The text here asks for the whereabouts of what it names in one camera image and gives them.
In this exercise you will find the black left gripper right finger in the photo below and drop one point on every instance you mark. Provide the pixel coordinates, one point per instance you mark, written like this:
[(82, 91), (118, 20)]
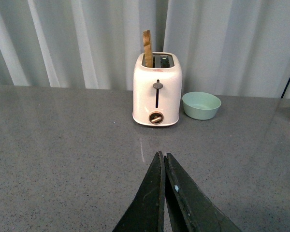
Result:
[(190, 210)]

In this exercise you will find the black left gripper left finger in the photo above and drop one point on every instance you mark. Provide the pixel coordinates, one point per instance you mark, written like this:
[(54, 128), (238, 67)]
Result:
[(146, 212)]

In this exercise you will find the green bowl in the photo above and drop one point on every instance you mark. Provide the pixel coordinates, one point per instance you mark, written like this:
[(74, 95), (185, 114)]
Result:
[(200, 105)]

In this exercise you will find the cream toaster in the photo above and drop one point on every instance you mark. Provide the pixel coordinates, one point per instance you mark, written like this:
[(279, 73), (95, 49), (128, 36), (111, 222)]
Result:
[(157, 90)]

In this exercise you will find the toast slice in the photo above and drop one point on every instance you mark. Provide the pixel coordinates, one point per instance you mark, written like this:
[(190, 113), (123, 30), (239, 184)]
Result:
[(148, 48)]

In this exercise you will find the grey curtain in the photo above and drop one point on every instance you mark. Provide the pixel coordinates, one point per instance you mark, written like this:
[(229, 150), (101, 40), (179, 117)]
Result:
[(225, 47)]

